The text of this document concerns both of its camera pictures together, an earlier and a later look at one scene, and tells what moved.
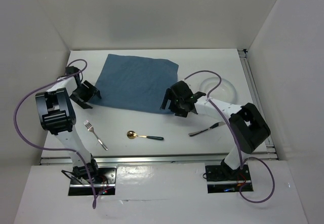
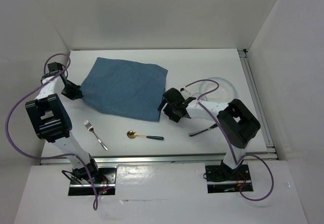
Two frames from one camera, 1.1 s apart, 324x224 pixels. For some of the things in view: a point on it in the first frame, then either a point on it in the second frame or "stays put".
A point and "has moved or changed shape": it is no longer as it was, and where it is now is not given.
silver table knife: (215, 125) stays put
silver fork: (90, 127) stays put
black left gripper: (91, 91) → (73, 95)
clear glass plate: (226, 92) stays put
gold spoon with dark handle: (132, 135) stays put
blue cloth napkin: (137, 83) has moved or changed shape
